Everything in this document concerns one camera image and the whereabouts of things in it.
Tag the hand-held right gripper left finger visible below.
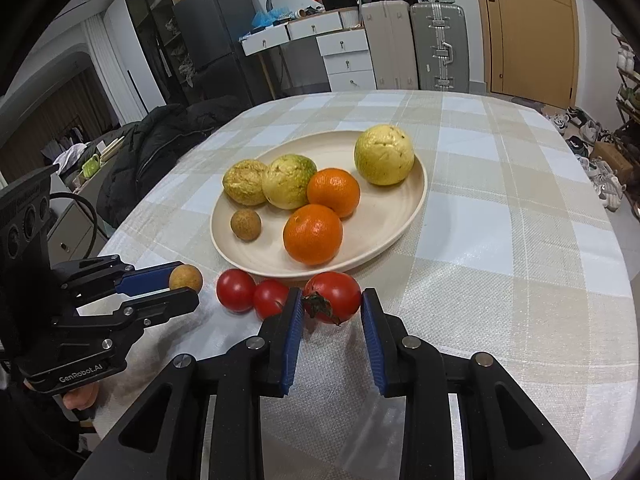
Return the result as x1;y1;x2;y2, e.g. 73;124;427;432
75;287;306;480

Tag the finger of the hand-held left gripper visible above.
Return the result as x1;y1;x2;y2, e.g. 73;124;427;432
54;254;187;307
52;287;201;348

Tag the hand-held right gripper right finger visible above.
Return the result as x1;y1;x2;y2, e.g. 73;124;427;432
361;287;593;480

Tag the brown longan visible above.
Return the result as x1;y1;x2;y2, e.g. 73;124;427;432
230;209;262;242
168;265;204;294

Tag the red tomato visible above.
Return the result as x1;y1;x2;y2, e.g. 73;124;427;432
216;269;257;314
302;271;362;326
252;280;291;321

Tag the orange mandarin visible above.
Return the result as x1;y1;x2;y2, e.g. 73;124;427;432
283;204;344;266
306;168;361;219

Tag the cream round plate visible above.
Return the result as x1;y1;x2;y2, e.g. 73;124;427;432
210;130;428;279

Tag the wrinkled yellow passion fruit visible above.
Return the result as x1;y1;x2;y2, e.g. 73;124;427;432
222;159;270;207

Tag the person's left hand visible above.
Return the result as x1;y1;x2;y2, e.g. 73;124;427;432
64;384;100;413

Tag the black jacket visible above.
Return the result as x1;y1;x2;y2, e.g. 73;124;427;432
97;95;247;229

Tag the beige checked tablecloth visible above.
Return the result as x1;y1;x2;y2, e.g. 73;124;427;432
92;90;637;480

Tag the yellow passion fruit green patch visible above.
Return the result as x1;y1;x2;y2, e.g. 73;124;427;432
261;154;318;210

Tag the large yellow passion fruit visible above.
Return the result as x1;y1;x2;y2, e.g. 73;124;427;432
354;124;416;186

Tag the dark glass cabinet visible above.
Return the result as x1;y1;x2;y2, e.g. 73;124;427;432
122;0;187;111

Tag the dark grey fridge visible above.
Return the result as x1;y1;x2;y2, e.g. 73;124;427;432
172;0;274;111

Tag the group of sneakers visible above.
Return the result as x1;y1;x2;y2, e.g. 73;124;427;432
542;105;629;211

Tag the white desk with drawers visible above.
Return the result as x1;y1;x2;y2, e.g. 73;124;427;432
241;9;377;94

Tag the blue plastic bag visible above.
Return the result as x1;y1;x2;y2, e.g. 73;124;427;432
250;7;294;29

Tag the beige suitcase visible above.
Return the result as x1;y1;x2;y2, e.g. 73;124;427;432
360;0;419;92

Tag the silver suitcase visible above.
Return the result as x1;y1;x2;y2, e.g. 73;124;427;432
410;2;471;94

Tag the cardboard box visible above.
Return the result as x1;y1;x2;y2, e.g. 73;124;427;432
592;141;634;174

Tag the wooden shoe rack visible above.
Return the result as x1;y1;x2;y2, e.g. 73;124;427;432
612;35;640;221

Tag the wooden door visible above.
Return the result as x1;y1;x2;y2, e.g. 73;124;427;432
477;0;581;110

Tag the black cable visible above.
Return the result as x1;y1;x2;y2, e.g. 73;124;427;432
47;191;101;257

